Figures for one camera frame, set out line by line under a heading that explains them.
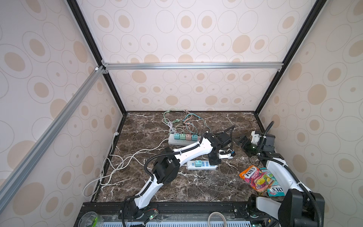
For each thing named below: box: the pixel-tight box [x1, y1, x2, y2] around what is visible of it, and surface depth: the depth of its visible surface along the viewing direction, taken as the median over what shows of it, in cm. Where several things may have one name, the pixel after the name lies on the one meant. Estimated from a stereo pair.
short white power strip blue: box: [186, 160, 218, 170], surface depth 89 cm
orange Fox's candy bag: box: [238, 165, 274, 193], surface depth 84 cm
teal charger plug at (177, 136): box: [173, 132, 181, 140], surface depth 99 cm
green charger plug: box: [179, 133, 186, 140], surface depth 99 cm
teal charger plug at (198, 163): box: [194, 159, 202, 167], surface depth 86 cm
